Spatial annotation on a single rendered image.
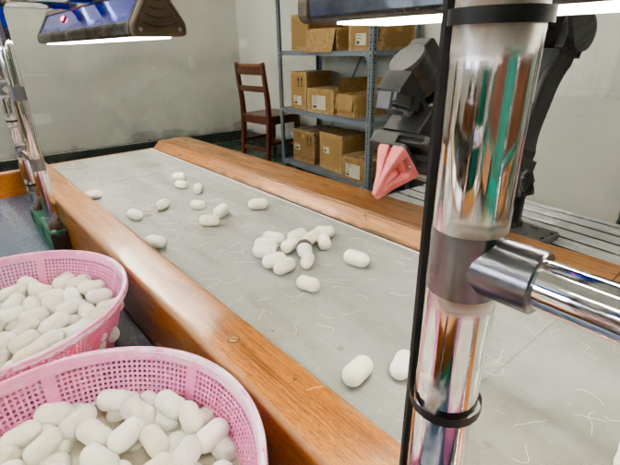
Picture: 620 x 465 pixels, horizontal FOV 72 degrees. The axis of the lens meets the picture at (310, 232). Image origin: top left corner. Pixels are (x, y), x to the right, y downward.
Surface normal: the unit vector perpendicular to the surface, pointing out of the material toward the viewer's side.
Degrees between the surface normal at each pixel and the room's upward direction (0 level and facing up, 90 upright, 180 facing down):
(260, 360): 0
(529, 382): 0
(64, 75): 90
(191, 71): 90
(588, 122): 90
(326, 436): 0
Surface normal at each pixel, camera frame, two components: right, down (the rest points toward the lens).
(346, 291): -0.02, -0.91
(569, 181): -0.81, 0.24
